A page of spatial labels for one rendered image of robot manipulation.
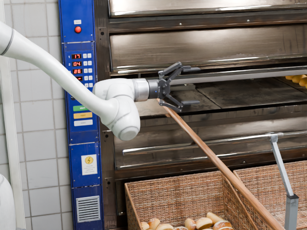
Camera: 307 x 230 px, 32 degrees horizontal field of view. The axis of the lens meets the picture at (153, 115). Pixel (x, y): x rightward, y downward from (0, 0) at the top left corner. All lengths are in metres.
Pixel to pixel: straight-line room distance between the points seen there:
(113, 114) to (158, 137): 0.93
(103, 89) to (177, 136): 0.90
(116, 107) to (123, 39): 0.78
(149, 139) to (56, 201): 0.58
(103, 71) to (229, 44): 0.66
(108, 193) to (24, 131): 0.56
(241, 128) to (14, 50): 1.50
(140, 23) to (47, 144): 0.75
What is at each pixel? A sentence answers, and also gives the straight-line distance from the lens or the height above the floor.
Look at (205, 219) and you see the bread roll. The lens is 2.84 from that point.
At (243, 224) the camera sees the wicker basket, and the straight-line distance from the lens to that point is 2.75.
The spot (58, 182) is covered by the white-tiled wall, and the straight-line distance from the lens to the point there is 2.75.
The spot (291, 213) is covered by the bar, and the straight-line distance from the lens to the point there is 2.48.
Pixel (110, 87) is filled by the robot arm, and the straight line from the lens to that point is 1.99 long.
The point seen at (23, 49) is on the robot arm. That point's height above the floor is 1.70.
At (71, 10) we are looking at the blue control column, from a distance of 2.49.
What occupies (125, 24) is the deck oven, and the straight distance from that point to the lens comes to 2.57.
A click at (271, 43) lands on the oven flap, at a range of 2.84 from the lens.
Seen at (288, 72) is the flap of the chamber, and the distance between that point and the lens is 2.75.
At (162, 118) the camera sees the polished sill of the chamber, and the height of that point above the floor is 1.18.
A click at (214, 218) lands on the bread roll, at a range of 2.87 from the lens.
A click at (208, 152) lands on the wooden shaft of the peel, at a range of 2.22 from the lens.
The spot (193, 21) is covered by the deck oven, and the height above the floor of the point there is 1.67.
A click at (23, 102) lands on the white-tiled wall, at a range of 2.59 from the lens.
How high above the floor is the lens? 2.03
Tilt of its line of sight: 18 degrees down
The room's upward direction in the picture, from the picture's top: 1 degrees counter-clockwise
